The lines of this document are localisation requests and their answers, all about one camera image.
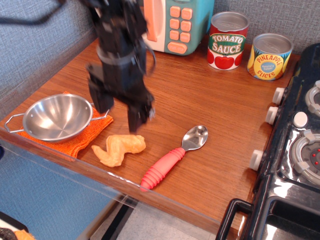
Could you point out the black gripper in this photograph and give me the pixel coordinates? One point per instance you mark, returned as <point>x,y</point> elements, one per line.
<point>122,79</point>

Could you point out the toy chicken wing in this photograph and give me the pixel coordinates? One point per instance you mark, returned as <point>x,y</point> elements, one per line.
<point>117,146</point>

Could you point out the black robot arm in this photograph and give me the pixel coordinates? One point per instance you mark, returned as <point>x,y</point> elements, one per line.
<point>120,25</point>

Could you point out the orange cloth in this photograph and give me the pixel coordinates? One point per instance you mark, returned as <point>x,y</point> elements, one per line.
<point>73,146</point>

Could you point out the toy microwave teal and pink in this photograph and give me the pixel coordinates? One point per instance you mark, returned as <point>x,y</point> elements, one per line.
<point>176,26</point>

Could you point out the clear acrylic edge barrier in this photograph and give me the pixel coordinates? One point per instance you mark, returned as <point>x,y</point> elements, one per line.
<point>59,197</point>

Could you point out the tomato sauce can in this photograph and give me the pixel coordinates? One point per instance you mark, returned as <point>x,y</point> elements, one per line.
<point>227,38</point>

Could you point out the white stove knob front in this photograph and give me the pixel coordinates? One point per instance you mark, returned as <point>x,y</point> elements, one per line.
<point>256,159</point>

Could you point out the white stove knob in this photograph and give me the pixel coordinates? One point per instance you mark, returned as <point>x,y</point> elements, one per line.
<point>278,95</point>
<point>271,115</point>
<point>256,159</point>

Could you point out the white stove knob middle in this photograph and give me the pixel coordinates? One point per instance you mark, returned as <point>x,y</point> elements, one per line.
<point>271,115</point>

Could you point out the white stove knob rear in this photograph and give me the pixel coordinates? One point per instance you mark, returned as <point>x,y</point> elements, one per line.
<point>278,95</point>

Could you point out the pineapple slices can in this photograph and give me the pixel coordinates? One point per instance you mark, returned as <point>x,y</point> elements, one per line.
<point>269,56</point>

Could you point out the orange object bottom left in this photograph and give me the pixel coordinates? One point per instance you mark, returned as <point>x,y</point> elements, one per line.
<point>8,234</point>

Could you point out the black toy stove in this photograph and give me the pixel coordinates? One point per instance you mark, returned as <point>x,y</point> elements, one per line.
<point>286,193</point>

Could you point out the silver pot with handles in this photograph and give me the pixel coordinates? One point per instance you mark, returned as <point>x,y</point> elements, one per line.
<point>56,118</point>

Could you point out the red-handled metal spoon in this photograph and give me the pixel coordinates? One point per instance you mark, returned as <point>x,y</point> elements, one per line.
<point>194,139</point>

